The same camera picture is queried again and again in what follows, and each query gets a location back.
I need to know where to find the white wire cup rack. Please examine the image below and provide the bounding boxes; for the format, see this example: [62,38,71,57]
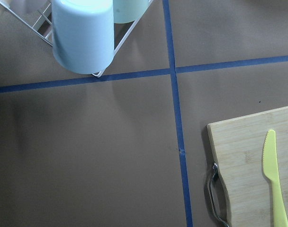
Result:
[0,0,141,77]

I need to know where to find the light blue plastic cup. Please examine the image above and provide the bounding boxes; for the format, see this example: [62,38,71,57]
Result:
[52,0,114,74]

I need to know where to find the yellow-green plastic knife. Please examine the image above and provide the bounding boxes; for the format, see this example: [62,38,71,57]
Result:
[262,130,288,227]

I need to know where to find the mint green plastic cup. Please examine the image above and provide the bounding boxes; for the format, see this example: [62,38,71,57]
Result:
[113,0,149,24]

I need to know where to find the bamboo cutting board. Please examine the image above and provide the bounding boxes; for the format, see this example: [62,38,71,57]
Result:
[207,106,288,227]

